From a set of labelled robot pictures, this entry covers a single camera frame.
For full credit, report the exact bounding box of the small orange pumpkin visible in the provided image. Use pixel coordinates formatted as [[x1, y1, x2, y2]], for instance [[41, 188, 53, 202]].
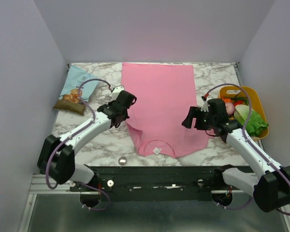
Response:
[[222, 98, 232, 103]]

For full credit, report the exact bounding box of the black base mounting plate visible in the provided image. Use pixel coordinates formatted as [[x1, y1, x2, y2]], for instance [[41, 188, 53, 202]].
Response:
[[70, 166, 252, 203]]

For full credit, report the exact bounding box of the yellow plastic basket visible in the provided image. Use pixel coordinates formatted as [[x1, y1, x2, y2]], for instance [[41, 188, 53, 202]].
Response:
[[218, 86, 269, 139]]

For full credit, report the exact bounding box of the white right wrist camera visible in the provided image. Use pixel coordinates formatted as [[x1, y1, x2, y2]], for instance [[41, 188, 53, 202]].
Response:
[[201, 95, 208, 112]]

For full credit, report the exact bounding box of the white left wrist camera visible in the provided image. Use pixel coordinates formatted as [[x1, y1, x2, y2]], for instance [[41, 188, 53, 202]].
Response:
[[110, 86, 124, 100]]

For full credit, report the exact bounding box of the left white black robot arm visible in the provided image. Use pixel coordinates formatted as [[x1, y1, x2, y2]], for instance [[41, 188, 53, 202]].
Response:
[[37, 90, 137, 191]]

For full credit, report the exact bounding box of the red pepper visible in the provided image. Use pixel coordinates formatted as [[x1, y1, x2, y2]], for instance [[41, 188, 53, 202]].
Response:
[[233, 100, 245, 107]]

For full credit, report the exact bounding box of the purple onion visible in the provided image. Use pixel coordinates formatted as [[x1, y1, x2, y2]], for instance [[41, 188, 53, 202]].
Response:
[[225, 102, 235, 116]]

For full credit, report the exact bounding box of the blue chips bag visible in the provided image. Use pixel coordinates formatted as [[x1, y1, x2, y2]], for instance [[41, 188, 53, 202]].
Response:
[[53, 65, 98, 115]]

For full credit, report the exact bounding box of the aluminium frame rail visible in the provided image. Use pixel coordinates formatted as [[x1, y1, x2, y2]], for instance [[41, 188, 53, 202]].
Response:
[[30, 173, 256, 196]]

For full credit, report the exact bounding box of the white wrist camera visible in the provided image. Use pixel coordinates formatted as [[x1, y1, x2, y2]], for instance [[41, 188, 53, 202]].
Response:
[[201, 95, 208, 112], [110, 86, 124, 100]]

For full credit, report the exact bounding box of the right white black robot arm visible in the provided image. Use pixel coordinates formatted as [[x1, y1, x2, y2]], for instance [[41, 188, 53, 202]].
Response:
[[182, 99, 290, 212]]

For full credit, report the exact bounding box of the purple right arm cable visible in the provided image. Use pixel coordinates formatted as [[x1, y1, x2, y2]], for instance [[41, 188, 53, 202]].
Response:
[[202, 83, 290, 215]]

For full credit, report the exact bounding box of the green lettuce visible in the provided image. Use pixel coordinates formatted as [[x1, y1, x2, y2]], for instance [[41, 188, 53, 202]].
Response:
[[234, 104, 269, 137]]

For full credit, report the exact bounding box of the pink t-shirt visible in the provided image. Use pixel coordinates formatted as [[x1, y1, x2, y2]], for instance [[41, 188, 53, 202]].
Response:
[[121, 63, 209, 158]]

